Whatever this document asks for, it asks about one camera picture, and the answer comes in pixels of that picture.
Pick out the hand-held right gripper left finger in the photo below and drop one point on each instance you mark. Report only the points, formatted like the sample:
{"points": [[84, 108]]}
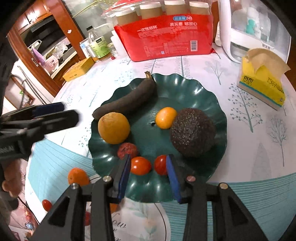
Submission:
{"points": [[123, 180]]}

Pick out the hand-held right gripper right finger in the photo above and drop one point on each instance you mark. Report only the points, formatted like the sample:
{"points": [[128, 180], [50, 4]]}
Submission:
{"points": [[173, 180]]}

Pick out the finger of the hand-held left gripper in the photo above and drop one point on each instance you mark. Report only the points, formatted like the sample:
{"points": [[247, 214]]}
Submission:
{"points": [[62, 120], [48, 109]]}

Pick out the round cherry tomato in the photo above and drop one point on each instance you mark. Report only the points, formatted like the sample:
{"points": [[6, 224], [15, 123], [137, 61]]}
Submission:
{"points": [[160, 165]]}

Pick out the oblong cherry tomato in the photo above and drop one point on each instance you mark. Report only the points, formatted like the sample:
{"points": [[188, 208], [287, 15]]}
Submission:
{"points": [[140, 165]]}

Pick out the dark avocado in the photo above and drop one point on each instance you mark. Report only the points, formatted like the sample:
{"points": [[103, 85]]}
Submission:
{"points": [[192, 132]]}

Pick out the large yellowish orange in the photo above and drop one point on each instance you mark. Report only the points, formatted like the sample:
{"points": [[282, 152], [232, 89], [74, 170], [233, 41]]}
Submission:
{"points": [[113, 128]]}

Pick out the small smooth orange kumquat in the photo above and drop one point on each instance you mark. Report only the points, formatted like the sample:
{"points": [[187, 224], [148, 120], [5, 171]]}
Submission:
{"points": [[166, 117]]}

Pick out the overripe dark banana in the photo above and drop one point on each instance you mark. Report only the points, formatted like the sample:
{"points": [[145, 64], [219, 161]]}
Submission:
{"points": [[129, 99]]}

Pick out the dark green scalloped plate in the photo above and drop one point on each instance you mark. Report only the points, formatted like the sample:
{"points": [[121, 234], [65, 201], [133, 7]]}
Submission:
{"points": [[148, 97]]}

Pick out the person's left hand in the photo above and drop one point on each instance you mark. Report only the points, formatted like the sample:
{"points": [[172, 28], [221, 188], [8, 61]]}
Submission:
{"points": [[13, 176]]}

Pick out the teal striped table mat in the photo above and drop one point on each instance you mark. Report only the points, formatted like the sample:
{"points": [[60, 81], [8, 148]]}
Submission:
{"points": [[53, 162]]}

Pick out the pink kitchen appliance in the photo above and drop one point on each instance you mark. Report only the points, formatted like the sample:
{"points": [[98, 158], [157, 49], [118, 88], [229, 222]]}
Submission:
{"points": [[52, 64]]}

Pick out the orange mandarin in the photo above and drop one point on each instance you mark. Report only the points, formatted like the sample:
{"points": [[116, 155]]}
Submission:
{"points": [[78, 176]]}

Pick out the flat yellow box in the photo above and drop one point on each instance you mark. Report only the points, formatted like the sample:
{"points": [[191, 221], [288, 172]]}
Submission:
{"points": [[77, 69]]}

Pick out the purple cloth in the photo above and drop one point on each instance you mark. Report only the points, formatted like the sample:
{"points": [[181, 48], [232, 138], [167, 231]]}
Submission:
{"points": [[38, 56]]}

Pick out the white blue carton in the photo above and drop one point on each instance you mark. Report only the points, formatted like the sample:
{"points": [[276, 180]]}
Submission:
{"points": [[84, 47]]}

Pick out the glass bottle green label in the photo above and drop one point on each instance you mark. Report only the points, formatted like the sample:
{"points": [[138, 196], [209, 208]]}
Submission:
{"points": [[99, 48]]}

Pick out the white squeeze bottle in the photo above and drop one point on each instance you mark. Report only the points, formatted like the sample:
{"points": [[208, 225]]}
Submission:
{"points": [[115, 46]]}

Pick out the frosted glass door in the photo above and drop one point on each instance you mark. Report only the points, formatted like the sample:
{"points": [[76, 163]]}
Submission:
{"points": [[87, 14]]}

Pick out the red paper cup package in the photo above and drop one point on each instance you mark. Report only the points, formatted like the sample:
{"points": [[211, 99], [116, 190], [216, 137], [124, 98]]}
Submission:
{"points": [[161, 39]]}

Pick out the yellow tissue pack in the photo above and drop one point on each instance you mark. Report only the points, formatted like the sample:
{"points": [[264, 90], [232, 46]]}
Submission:
{"points": [[261, 85]]}

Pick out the white clear storage organizer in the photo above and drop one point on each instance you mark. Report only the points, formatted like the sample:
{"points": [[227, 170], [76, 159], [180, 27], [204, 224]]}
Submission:
{"points": [[225, 27]]}

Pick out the teal white bottle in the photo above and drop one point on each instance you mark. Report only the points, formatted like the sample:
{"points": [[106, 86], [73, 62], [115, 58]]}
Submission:
{"points": [[251, 25]]}

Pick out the wooden wall cabinet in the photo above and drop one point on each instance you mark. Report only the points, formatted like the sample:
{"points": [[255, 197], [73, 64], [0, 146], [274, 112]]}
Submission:
{"points": [[34, 16]]}

